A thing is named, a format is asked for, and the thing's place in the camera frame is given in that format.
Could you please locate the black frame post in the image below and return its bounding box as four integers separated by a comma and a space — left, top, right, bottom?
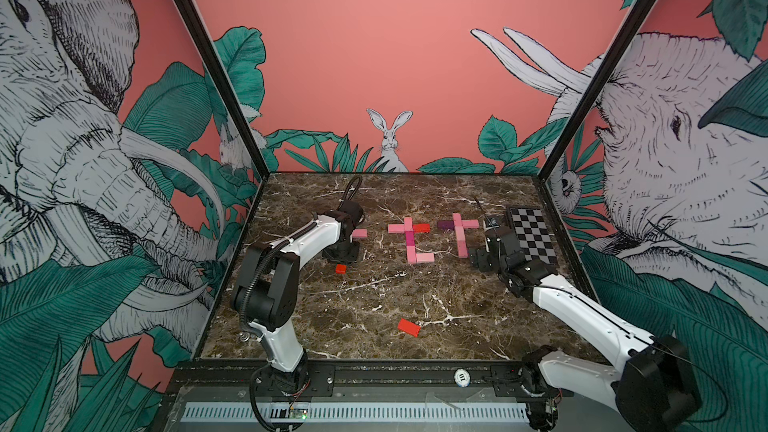
173, 0, 270, 181
537, 0, 657, 181

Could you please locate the black left frame post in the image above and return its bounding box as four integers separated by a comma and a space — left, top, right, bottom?
173, 0, 270, 181

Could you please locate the black white checkerboard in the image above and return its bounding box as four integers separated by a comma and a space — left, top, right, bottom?
506, 206, 558, 266

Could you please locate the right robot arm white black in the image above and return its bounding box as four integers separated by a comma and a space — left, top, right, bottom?
469, 225, 702, 431

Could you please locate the black right frame post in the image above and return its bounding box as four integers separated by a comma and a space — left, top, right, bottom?
537, 0, 657, 181

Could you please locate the pink block horizontal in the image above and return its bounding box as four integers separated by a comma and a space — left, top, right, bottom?
457, 241, 469, 258

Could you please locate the white slotted cable duct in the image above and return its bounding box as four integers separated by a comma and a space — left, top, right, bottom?
180, 402, 529, 424

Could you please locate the dark purple block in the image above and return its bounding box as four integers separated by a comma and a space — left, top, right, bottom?
437, 220, 455, 230

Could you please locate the black corrugated cable hose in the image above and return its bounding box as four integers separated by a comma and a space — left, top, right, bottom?
340, 176, 364, 205

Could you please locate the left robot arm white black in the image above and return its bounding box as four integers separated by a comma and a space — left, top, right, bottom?
231, 200, 365, 396

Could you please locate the black front rail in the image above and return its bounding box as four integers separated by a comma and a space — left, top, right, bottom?
164, 358, 652, 403

